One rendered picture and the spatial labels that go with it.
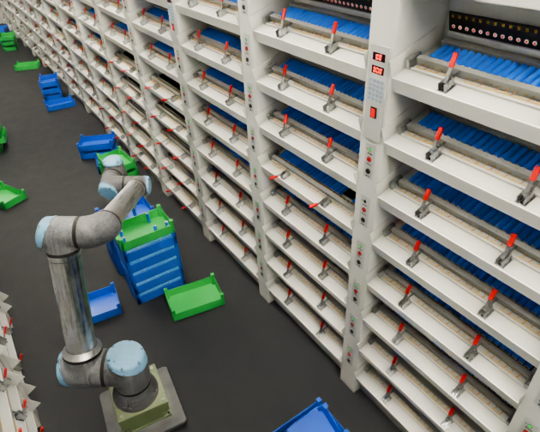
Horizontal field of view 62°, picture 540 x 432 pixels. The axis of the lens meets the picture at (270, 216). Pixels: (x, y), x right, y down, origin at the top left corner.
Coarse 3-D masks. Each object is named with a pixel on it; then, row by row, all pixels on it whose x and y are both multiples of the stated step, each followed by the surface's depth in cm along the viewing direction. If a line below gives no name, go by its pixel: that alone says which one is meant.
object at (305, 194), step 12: (276, 144) 204; (264, 156) 204; (264, 168) 203; (276, 168) 200; (276, 180) 200; (288, 180) 193; (300, 180) 190; (300, 192) 186; (312, 192) 183; (336, 204) 175; (336, 216) 171; (348, 216) 169; (348, 228) 166
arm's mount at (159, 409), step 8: (152, 368) 205; (160, 384) 199; (112, 392) 195; (160, 392) 196; (112, 400) 192; (160, 400) 193; (152, 408) 190; (160, 408) 193; (168, 408) 195; (120, 416) 186; (128, 416) 187; (136, 416) 188; (144, 416) 191; (152, 416) 193; (160, 416) 196; (168, 416) 198; (120, 424) 186; (128, 424) 189; (136, 424) 191; (144, 424) 194
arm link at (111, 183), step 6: (108, 174) 211; (114, 174) 212; (120, 174) 216; (102, 180) 210; (108, 180) 209; (114, 180) 209; (120, 180) 209; (102, 186) 207; (108, 186) 207; (114, 186) 209; (120, 186) 209; (102, 192) 209; (108, 192) 209; (114, 192) 208; (108, 198) 212
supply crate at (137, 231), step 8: (160, 208) 259; (136, 216) 254; (144, 216) 257; (152, 216) 260; (160, 216) 261; (128, 224) 254; (136, 224) 257; (144, 224) 256; (152, 224) 256; (160, 224) 256; (128, 232) 250; (136, 232) 250; (144, 232) 250; (152, 232) 241; (160, 232) 245; (168, 232) 248; (120, 240) 233; (128, 240) 245; (136, 240) 239; (144, 240) 241; (152, 240) 244; (120, 248) 239; (128, 248) 238
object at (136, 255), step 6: (174, 234) 250; (114, 240) 250; (162, 240) 248; (168, 240) 250; (174, 240) 252; (150, 246) 245; (156, 246) 248; (162, 246) 250; (168, 246) 252; (120, 252) 245; (126, 252) 239; (132, 252) 241; (138, 252) 243; (144, 252) 245; (150, 252) 247; (126, 258) 240; (132, 258) 243; (138, 258) 245
